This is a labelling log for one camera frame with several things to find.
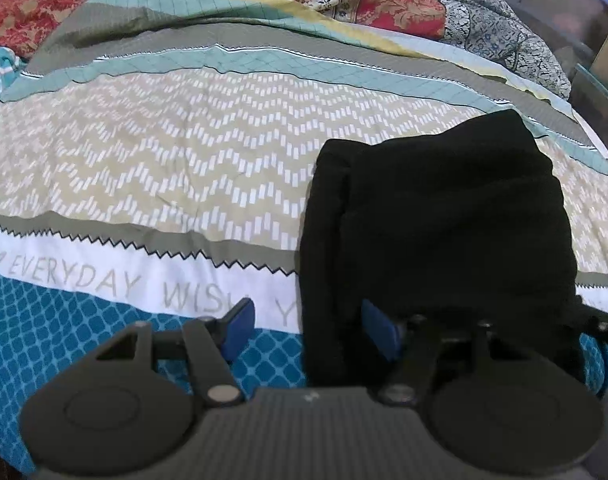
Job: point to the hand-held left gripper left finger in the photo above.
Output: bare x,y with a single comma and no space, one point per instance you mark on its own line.
237,325

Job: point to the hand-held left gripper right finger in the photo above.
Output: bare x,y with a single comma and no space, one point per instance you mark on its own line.
379,327

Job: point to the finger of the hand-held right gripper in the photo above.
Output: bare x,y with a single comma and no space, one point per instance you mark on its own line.
601,327

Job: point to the black pants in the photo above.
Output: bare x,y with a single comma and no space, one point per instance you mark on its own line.
434,220

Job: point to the zigzag striped bed sheet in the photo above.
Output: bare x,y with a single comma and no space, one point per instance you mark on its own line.
159,160

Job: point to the blue white patterned cloth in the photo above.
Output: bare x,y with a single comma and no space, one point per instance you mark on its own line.
494,30

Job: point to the red floral quilt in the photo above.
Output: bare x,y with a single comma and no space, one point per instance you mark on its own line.
409,5

